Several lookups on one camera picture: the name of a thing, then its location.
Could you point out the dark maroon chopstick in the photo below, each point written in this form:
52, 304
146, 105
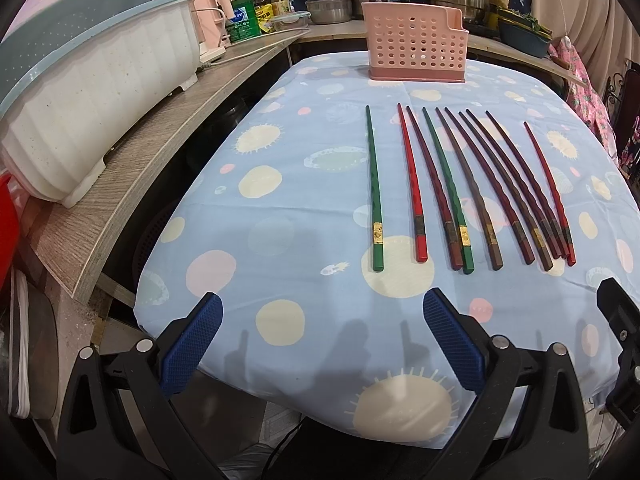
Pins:
543, 231

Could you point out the green detergent bottle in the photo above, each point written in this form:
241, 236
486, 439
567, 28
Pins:
244, 23

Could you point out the pink floral hanging garment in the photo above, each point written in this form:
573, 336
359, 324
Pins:
584, 99

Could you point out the dark red chopstick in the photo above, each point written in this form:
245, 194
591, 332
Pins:
453, 245

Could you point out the wooden side shelf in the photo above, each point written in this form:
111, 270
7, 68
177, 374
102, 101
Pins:
74, 243

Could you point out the pink electric kettle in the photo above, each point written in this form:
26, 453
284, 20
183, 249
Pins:
210, 18

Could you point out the pink perforated utensil basket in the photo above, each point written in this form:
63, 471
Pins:
415, 42

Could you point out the bright red chopstick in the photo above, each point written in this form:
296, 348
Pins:
415, 193

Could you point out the green chopstick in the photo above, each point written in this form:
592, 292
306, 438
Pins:
376, 205
461, 233

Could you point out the white dish rack bin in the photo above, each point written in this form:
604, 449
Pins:
59, 120

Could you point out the dark plum chopstick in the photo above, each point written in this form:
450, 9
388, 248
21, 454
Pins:
554, 227

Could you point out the yellow seasoning packet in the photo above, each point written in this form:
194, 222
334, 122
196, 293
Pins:
264, 12

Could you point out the yellow oil bottle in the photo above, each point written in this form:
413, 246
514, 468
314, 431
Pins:
280, 7

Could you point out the small steel lidded pot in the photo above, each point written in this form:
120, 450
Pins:
329, 12

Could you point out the grey-blue dish rack lid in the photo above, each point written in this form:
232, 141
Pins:
49, 29

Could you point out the blue and yellow bowls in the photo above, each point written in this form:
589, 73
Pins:
524, 33

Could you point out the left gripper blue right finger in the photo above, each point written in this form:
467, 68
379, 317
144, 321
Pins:
466, 356

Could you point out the beige hanging curtain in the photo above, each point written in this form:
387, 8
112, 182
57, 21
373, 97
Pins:
600, 31

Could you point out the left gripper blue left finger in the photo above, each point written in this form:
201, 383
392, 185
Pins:
184, 342

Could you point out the clear food storage container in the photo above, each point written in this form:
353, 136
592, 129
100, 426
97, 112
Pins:
289, 21

